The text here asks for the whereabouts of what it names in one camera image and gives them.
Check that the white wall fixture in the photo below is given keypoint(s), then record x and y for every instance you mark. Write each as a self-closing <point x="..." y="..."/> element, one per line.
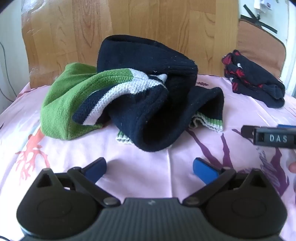
<point x="261" y="5"/>

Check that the wooden headboard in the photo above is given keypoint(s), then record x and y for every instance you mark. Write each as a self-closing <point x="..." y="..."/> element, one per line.
<point x="161" y="20"/>

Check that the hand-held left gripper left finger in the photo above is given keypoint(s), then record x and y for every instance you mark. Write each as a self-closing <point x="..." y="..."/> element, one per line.
<point x="96" y="169"/>

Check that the navy green striped sweater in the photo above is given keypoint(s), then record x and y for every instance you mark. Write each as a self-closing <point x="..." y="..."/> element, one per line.
<point x="148" y="115"/>

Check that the pink printed bedsheet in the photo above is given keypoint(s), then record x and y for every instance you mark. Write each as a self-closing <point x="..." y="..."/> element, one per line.
<point x="161" y="162"/>

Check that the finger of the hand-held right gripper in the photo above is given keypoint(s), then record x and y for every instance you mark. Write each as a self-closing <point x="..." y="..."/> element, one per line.
<point x="261" y="139"/>

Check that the brown cushion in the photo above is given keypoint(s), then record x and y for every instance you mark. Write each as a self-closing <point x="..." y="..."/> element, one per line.
<point x="254" y="39"/>

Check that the navy red patterned garment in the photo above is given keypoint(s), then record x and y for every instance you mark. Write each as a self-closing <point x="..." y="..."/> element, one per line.
<point x="254" y="78"/>

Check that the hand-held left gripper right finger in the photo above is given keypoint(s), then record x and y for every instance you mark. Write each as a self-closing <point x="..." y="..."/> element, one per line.
<point x="203" y="170"/>

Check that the person's right hand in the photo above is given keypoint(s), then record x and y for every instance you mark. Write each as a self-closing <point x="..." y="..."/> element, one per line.
<point x="293" y="167"/>

